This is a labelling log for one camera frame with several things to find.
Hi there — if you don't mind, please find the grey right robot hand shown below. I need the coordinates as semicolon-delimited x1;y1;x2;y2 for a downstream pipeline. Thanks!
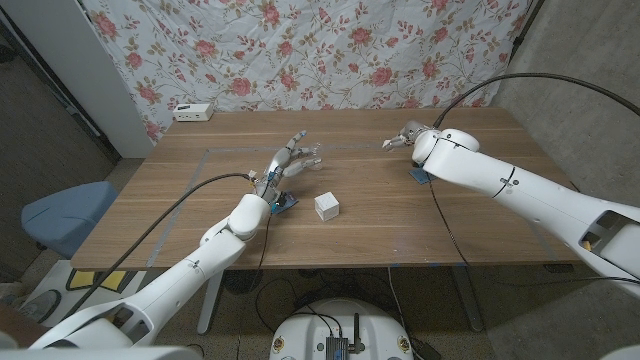
382;119;432;152

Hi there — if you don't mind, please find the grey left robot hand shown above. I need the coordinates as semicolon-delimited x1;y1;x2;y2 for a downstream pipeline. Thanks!
252;130;324;207

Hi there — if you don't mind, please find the clear white-capped medicine bottle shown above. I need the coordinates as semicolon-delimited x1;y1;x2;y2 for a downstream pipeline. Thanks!
299;143;325;172

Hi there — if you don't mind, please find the person's forearm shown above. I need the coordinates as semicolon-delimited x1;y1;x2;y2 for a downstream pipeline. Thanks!
0;302;50;349

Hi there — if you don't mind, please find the white cube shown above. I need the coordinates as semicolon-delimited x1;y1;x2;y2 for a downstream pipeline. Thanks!
313;191;341;222

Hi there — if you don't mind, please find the blue packet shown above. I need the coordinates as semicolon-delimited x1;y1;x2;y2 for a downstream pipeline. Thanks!
409;167;435;185
272;190;300;215

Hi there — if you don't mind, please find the white power strip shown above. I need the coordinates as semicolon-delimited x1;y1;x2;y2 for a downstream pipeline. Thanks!
172;102;215;123

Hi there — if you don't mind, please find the round black floor base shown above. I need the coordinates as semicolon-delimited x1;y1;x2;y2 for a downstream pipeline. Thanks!
223;269;265;296

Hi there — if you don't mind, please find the floral backdrop cloth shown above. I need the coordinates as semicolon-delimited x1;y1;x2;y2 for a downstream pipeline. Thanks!
79;0;534;146

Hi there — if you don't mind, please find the white table leg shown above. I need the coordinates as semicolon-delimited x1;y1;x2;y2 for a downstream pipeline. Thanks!
196;269;225;336

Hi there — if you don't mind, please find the black backdrop pole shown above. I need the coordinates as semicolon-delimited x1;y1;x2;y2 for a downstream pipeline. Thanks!
508;0;546;51

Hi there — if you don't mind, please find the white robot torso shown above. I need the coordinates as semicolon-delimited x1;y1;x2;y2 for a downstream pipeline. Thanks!
269;298;415;360

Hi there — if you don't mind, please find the grey table leg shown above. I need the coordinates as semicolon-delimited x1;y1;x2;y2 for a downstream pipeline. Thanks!
452;267;485;334

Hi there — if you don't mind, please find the black module with antenna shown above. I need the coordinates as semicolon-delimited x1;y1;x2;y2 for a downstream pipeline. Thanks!
325;313;366;360

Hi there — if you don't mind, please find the black power adapter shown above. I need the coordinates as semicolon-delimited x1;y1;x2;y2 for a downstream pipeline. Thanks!
409;337;442;360

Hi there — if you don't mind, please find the blue padded stool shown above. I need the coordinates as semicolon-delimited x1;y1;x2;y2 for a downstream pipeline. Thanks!
20;180;119;260

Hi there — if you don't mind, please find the yellow black floor mat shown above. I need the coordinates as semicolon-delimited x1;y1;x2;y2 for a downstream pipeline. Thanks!
66;268;146;292

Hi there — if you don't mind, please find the white partition panel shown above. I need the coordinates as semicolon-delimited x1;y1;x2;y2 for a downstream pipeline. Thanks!
0;0;155;160

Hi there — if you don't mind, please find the grey round floor disc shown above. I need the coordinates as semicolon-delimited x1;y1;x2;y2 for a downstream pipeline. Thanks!
17;288;64;325

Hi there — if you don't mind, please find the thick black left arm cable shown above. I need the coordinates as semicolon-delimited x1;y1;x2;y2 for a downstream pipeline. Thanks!
64;172;255;319

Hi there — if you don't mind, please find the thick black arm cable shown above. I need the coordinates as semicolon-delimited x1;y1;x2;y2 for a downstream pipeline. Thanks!
432;72;640;130
64;172;255;319

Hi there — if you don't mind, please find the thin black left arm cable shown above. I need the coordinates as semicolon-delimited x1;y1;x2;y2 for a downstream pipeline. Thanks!
234;212;274;360

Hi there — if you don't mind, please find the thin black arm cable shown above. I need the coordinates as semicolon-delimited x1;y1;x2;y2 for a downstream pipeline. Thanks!
427;179;640;289
234;212;274;360

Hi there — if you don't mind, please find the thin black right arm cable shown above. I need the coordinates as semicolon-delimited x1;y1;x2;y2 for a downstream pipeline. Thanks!
427;179;640;289

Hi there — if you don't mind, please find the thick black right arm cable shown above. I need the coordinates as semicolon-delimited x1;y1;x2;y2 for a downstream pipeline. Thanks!
432;72;640;130

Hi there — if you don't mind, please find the black looped floor cable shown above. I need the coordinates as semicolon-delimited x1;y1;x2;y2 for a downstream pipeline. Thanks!
253;277;314;334

